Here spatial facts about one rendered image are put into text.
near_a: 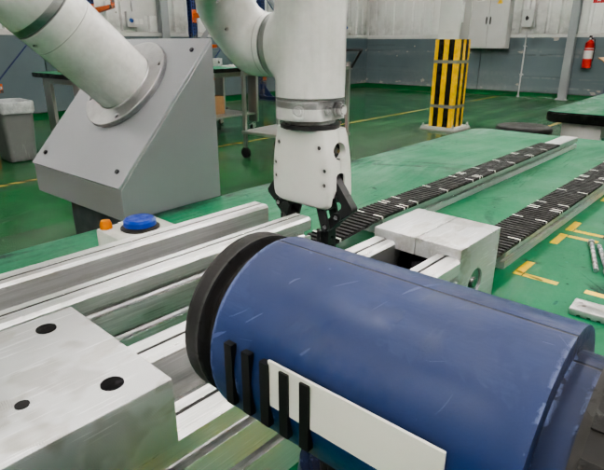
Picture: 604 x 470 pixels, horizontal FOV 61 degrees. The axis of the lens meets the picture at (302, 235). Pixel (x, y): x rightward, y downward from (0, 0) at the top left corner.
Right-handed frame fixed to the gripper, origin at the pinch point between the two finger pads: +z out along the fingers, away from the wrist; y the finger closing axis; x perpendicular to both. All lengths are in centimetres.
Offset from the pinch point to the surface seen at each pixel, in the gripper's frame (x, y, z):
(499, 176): -59, -1, 2
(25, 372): 42.1, -18.7, -9.5
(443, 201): -33.6, -2.0, 1.9
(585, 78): -1083, 256, 41
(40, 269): 33.3, 3.0, -5.5
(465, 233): 0.9, -22.1, -6.4
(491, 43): -1054, 439, -23
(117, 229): 19.7, 14.4, -3.0
